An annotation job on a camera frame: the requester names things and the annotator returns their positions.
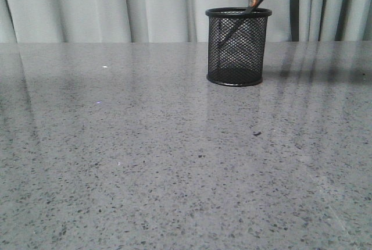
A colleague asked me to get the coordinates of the black mesh pen cup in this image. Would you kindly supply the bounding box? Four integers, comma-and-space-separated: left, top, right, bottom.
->
205, 7, 272, 87

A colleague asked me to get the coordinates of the grey fabric curtain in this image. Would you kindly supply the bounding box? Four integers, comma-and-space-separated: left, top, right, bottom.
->
1, 0, 371, 43

